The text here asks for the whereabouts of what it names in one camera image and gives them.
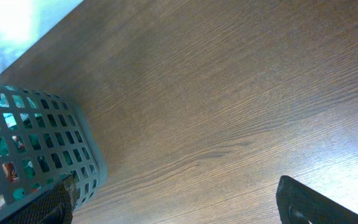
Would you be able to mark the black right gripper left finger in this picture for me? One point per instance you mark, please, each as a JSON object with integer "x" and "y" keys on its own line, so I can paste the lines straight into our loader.
{"x": 53, "y": 204}

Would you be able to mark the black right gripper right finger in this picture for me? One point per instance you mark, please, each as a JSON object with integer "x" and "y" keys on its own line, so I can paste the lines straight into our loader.
{"x": 298, "y": 203}

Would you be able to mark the green Nescafe coffee bag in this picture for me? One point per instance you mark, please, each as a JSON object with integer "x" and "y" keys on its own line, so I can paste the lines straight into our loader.
{"x": 33, "y": 155}

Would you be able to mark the grey plastic shopping basket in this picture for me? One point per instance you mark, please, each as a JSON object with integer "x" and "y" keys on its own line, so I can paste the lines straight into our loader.
{"x": 36, "y": 149}

